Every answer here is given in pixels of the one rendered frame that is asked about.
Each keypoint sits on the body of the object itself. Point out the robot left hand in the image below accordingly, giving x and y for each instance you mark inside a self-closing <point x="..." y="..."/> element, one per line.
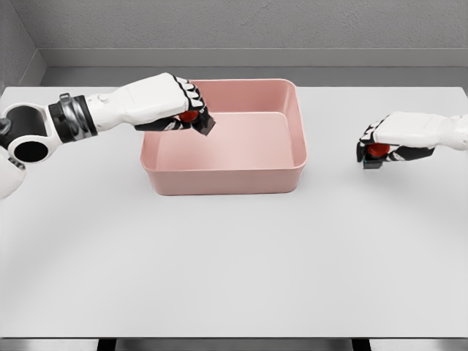
<point x="157" y="98"/>

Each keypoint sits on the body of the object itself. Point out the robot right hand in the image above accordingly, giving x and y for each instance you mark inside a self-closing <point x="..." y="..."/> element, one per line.
<point x="406" y="128"/>

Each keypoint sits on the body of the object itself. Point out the red-button industrial switch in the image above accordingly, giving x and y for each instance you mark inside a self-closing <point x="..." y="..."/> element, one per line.
<point x="376" y="155"/>
<point x="201" y="122"/>

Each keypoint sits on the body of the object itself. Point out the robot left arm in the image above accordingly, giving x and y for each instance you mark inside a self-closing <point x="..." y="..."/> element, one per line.
<point x="55" y="120"/>

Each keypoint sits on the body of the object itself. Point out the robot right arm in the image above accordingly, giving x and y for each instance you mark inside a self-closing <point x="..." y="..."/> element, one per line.
<point x="460" y="132"/>

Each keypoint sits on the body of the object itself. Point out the pink plastic basket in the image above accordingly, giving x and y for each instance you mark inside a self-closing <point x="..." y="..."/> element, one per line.
<point x="234" y="146"/>

